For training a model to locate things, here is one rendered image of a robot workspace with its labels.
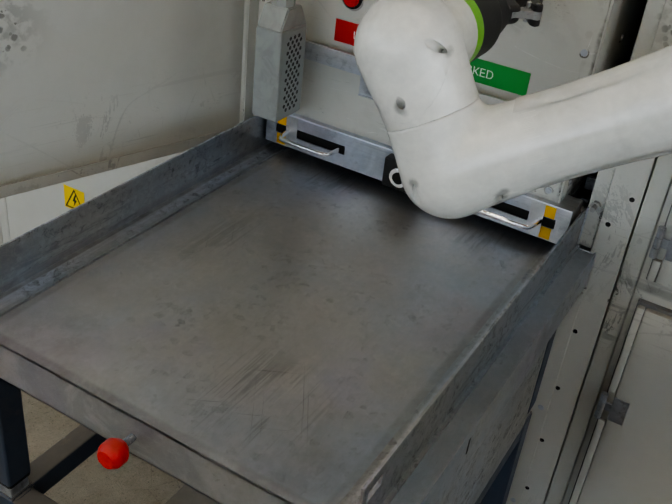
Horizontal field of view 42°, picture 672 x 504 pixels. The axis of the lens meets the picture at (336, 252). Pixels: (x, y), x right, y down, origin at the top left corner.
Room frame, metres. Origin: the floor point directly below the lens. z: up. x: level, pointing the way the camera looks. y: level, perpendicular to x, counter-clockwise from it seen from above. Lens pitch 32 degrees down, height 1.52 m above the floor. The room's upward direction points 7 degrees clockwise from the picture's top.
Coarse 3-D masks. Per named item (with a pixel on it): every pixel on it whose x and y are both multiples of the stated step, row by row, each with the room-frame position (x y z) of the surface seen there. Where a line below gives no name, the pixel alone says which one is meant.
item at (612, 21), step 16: (624, 0) 1.20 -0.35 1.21; (640, 0) 1.30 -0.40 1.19; (608, 16) 1.15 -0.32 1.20; (624, 16) 1.23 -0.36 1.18; (640, 16) 1.33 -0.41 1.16; (608, 32) 1.16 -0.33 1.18; (624, 32) 1.26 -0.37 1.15; (608, 48) 1.19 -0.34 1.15; (624, 48) 1.29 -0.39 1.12; (608, 64) 1.21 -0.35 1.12; (560, 192) 1.15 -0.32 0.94
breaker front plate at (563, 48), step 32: (320, 0) 1.35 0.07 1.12; (544, 0) 1.19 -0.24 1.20; (576, 0) 1.17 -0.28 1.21; (608, 0) 1.15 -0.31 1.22; (320, 32) 1.35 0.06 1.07; (512, 32) 1.21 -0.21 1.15; (544, 32) 1.19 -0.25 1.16; (576, 32) 1.17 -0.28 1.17; (320, 64) 1.35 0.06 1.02; (512, 64) 1.20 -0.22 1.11; (544, 64) 1.18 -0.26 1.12; (576, 64) 1.16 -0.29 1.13; (320, 96) 1.34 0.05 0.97; (352, 96) 1.32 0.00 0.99; (512, 96) 1.20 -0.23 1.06; (352, 128) 1.31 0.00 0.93; (384, 128) 1.29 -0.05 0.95; (544, 192) 1.16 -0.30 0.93
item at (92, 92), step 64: (0, 0) 1.17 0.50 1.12; (64, 0) 1.23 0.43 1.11; (128, 0) 1.31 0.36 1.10; (192, 0) 1.39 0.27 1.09; (256, 0) 1.44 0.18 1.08; (0, 64) 1.16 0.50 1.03; (64, 64) 1.23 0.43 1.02; (128, 64) 1.30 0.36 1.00; (192, 64) 1.39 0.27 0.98; (0, 128) 1.15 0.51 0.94; (64, 128) 1.22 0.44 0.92; (128, 128) 1.30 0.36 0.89; (192, 128) 1.39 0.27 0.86; (0, 192) 1.12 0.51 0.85
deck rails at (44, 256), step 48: (240, 144) 1.32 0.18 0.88; (144, 192) 1.11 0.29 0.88; (192, 192) 1.19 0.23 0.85; (48, 240) 0.95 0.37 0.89; (96, 240) 1.02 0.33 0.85; (576, 240) 1.15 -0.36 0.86; (0, 288) 0.87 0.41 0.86; (528, 288) 0.95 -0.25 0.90; (480, 336) 0.90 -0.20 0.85; (432, 432) 0.71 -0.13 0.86; (384, 480) 0.60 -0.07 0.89
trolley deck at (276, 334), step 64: (256, 192) 1.22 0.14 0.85; (320, 192) 1.24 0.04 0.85; (384, 192) 1.27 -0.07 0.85; (128, 256) 1.00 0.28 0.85; (192, 256) 1.01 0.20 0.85; (256, 256) 1.03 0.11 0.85; (320, 256) 1.05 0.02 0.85; (384, 256) 1.07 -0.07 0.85; (448, 256) 1.09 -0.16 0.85; (512, 256) 1.11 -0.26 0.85; (576, 256) 1.14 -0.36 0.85; (0, 320) 0.83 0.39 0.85; (64, 320) 0.84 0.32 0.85; (128, 320) 0.86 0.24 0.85; (192, 320) 0.87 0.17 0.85; (256, 320) 0.89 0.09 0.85; (320, 320) 0.90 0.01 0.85; (384, 320) 0.92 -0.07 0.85; (448, 320) 0.93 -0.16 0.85; (64, 384) 0.74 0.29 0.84; (128, 384) 0.74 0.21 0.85; (192, 384) 0.75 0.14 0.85; (256, 384) 0.77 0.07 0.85; (320, 384) 0.78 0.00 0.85; (384, 384) 0.79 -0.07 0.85; (512, 384) 0.85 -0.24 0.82; (192, 448) 0.65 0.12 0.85; (256, 448) 0.67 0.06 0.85; (320, 448) 0.68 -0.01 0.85; (448, 448) 0.70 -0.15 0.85
